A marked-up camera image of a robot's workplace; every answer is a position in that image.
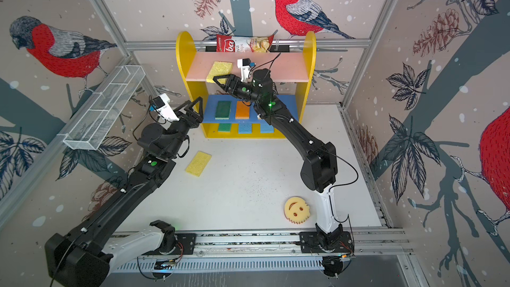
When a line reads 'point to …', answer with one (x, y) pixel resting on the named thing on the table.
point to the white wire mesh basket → (104, 108)
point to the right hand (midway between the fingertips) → (211, 87)
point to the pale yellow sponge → (242, 110)
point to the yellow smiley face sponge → (296, 209)
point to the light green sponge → (224, 127)
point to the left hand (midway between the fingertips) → (195, 99)
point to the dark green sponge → (223, 109)
